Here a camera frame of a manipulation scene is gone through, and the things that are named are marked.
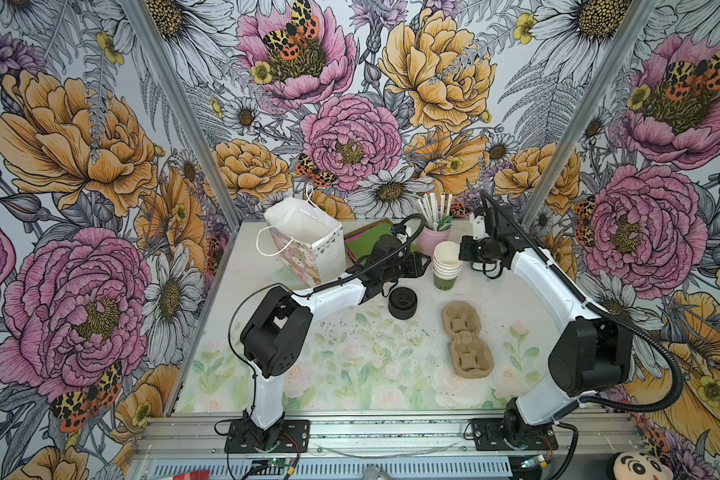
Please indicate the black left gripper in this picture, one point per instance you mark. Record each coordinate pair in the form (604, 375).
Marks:
(411, 264)

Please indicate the aluminium front rail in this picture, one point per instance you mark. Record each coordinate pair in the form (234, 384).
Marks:
(406, 445)

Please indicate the brown cardboard cup carrier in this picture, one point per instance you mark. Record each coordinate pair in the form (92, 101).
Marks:
(470, 356)

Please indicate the cartoon plush toy head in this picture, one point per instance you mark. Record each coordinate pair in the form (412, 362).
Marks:
(636, 466)

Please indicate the stack of paper cups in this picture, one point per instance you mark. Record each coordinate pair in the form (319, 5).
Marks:
(446, 265)

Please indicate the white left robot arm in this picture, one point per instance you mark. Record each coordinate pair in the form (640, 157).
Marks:
(274, 336)

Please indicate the white floral gift bag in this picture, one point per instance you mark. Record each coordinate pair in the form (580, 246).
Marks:
(306, 239)

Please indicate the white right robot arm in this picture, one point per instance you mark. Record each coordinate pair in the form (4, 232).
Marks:
(591, 353)

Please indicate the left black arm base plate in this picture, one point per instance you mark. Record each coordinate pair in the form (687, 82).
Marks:
(284, 436)

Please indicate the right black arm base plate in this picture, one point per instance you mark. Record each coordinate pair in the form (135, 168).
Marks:
(497, 434)

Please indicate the pink cup holder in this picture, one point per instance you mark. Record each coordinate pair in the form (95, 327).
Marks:
(429, 239)

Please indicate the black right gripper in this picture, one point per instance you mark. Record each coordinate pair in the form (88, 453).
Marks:
(468, 249)

